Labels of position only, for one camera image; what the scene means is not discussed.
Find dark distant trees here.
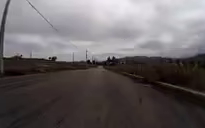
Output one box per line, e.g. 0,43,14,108
103,55,120,66

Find grey asphalt road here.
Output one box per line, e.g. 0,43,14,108
0,65,205,128

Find distant dark bush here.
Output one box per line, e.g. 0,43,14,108
48,55,58,62

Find dry tall grass verge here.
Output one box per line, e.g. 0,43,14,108
103,62,205,92

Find dry brown field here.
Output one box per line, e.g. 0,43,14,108
0,57,98,78

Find distant dark hills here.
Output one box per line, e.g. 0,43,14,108
118,50,205,65

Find pale concrete kerb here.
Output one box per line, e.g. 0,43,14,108
120,70,205,101

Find tall grey utility pole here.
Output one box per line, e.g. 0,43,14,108
0,0,12,76

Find overhead wires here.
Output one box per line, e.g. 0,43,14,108
25,0,79,49

